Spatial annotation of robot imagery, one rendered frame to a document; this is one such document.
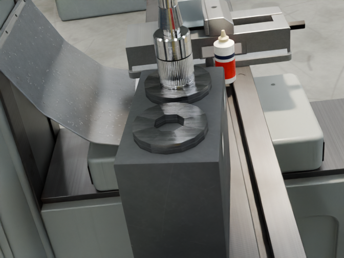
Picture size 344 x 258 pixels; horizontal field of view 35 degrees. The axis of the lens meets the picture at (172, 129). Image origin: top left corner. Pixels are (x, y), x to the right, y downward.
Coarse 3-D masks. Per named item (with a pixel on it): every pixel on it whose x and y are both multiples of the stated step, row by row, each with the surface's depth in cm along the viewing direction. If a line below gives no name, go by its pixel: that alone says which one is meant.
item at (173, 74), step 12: (156, 48) 68; (168, 48) 67; (180, 48) 67; (168, 60) 68; (180, 60) 68; (192, 60) 70; (168, 72) 69; (180, 72) 68; (192, 72) 70; (168, 84) 70; (180, 84) 69
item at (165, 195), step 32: (160, 96) 69; (192, 96) 68; (224, 96) 72; (128, 128) 66; (160, 128) 65; (192, 128) 62; (224, 128) 71; (128, 160) 60; (160, 160) 60; (192, 160) 59; (224, 160) 68; (128, 192) 62; (160, 192) 62; (192, 192) 61; (224, 192) 66; (128, 224) 65; (160, 224) 65; (192, 224) 64; (224, 224) 64; (160, 256) 68; (192, 256) 68; (224, 256) 67
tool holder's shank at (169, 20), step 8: (160, 0) 64; (168, 0) 64; (176, 0) 65; (160, 8) 65; (168, 8) 65; (176, 8) 65; (160, 16) 66; (168, 16) 65; (176, 16) 66; (160, 24) 66; (168, 24) 66; (176, 24) 66; (168, 32) 67; (176, 32) 67
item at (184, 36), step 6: (156, 30) 69; (180, 30) 68; (186, 30) 68; (156, 36) 67; (162, 36) 67; (168, 36) 67; (174, 36) 67; (180, 36) 66; (186, 36) 67; (156, 42) 67; (162, 42) 66; (168, 42) 66; (174, 42) 66; (180, 42) 66; (186, 42) 67
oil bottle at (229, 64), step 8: (224, 32) 104; (224, 40) 105; (232, 40) 106; (216, 48) 105; (224, 48) 104; (232, 48) 105; (216, 56) 106; (224, 56) 105; (232, 56) 106; (216, 64) 108; (224, 64) 106; (232, 64) 107; (232, 72) 108; (232, 80) 109
